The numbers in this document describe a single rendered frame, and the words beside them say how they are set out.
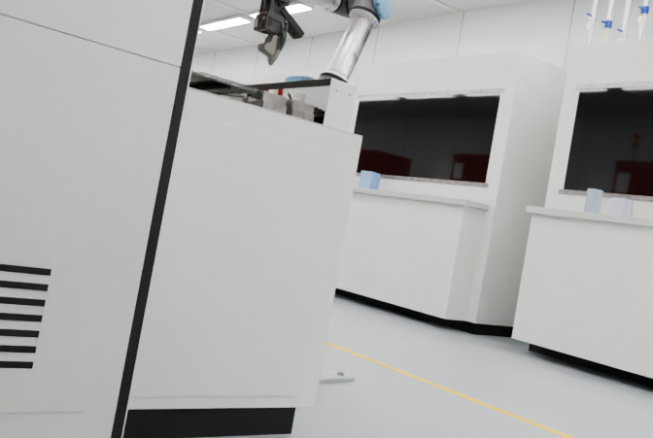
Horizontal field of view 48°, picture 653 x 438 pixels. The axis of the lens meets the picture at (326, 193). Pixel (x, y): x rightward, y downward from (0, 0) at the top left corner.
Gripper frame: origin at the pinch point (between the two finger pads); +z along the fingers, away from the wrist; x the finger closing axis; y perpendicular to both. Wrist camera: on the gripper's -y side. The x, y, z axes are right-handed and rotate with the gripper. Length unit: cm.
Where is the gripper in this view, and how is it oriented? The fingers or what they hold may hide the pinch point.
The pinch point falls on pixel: (272, 61)
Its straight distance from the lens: 240.3
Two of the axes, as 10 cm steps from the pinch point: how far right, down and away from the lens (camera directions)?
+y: -7.8, -1.7, -6.0
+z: -1.8, 9.8, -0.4
